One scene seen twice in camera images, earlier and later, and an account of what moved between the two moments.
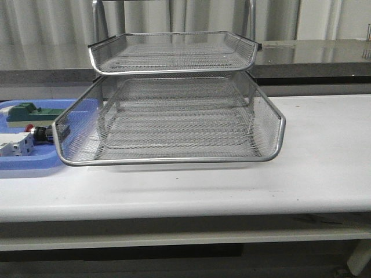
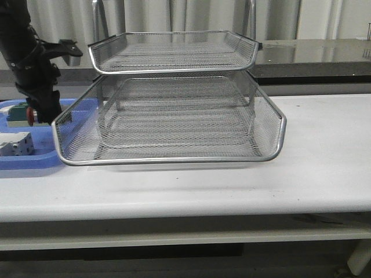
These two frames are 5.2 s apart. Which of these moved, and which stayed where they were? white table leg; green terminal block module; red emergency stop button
Moved: red emergency stop button
Stayed: green terminal block module; white table leg
